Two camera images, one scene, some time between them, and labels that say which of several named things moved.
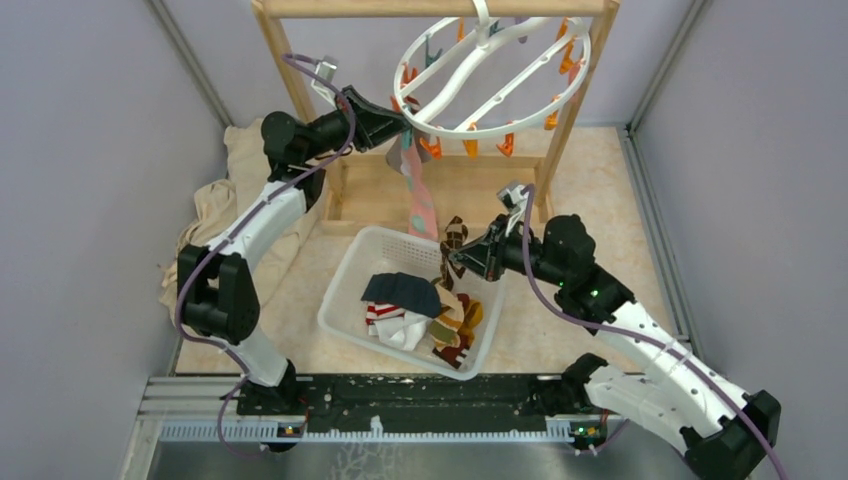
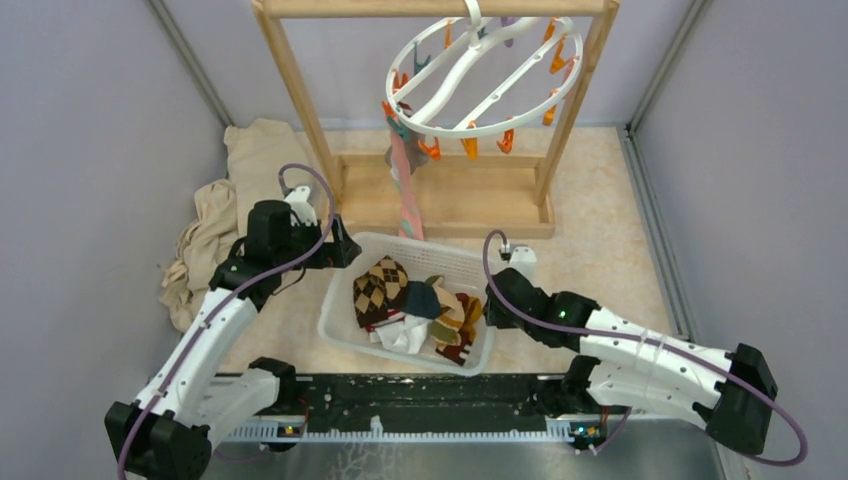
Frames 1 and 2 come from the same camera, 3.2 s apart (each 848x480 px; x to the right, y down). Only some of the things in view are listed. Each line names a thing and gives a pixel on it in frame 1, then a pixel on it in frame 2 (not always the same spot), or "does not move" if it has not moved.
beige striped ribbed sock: (444, 330) does not move
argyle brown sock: (456, 233) to (379, 291)
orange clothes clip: (435, 149) does not move
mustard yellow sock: (474, 313) does not move
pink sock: (423, 217) to (410, 221)
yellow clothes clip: (472, 148) does not move
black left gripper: (376, 122) to (338, 253)
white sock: (405, 332) does not move
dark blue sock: (409, 292) does not move
